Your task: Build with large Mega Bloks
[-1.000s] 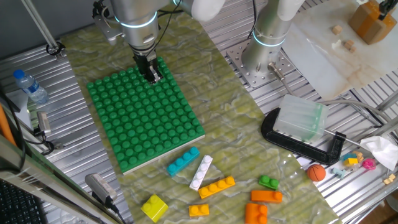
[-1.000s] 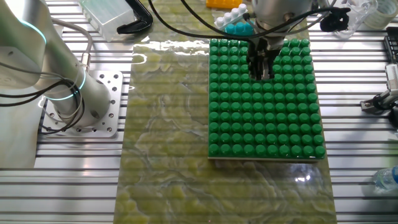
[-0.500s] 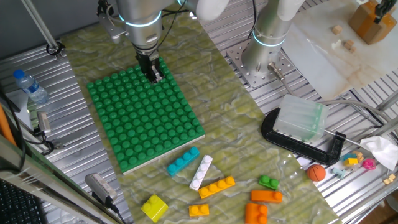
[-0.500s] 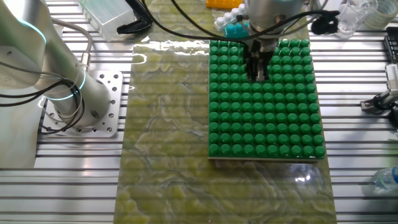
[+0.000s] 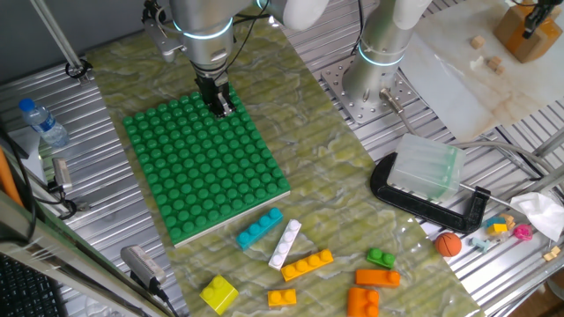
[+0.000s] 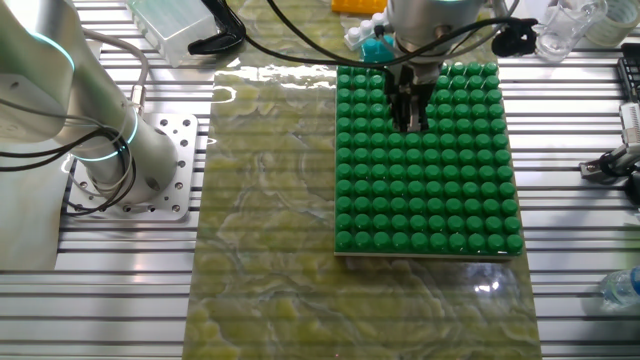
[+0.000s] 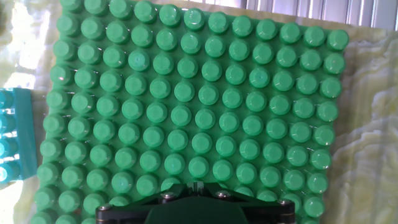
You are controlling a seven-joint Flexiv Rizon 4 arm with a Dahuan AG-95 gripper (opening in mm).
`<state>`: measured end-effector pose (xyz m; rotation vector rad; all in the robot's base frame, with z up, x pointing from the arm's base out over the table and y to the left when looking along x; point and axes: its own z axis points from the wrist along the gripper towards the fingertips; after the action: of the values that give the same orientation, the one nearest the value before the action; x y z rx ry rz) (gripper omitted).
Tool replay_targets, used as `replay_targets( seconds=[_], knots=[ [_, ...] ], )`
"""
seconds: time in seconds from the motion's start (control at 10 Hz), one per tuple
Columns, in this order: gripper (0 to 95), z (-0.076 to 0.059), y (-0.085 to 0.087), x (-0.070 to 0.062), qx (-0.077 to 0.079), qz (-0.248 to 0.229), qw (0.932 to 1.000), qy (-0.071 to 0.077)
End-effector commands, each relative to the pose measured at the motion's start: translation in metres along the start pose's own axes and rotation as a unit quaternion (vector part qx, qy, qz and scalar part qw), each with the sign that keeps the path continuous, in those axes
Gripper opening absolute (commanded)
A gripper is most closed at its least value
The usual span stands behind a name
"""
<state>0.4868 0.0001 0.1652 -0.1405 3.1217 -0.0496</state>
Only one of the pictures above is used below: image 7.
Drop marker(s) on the teal four-stud block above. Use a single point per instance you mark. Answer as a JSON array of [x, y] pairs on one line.
[[25, 137]]

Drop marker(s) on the green studded baseplate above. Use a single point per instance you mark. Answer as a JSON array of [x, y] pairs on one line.
[[186, 93]]

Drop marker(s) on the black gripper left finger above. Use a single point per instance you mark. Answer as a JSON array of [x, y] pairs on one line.
[[130, 211]]

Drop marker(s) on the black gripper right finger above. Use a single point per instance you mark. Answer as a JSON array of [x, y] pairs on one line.
[[267, 211]]

